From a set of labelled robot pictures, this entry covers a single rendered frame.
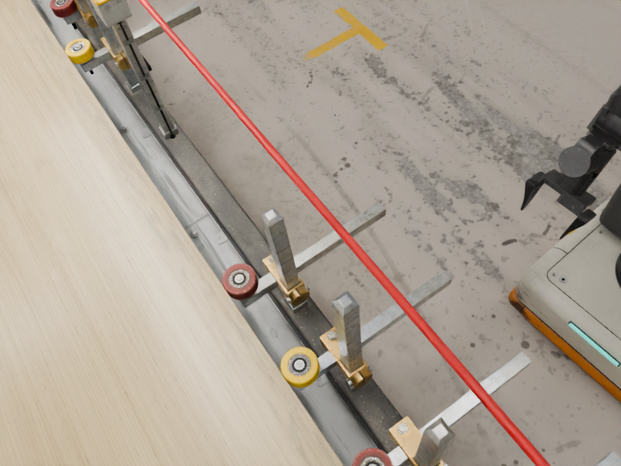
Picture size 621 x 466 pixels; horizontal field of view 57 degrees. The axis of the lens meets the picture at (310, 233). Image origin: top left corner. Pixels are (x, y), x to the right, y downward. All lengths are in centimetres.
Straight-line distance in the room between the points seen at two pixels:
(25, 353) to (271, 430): 59
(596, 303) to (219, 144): 173
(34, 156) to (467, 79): 200
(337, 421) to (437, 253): 107
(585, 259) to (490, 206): 54
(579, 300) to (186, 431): 134
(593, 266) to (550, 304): 20
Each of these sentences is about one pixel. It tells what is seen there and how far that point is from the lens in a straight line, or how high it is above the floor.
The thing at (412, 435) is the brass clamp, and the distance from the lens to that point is 124.
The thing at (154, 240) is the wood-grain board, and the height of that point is 90.
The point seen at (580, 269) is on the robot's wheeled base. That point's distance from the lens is 211.
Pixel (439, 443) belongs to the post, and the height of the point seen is 112.
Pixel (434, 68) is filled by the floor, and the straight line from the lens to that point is 300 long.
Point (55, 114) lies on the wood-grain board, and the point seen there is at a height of 90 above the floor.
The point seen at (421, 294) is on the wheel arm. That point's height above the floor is 83.
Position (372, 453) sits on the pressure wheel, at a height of 91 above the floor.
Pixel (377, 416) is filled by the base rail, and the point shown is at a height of 70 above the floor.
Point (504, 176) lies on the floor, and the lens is 261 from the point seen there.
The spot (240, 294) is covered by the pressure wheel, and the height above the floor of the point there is 90.
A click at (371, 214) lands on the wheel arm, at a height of 82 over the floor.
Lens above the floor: 206
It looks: 59 degrees down
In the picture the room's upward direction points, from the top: 11 degrees counter-clockwise
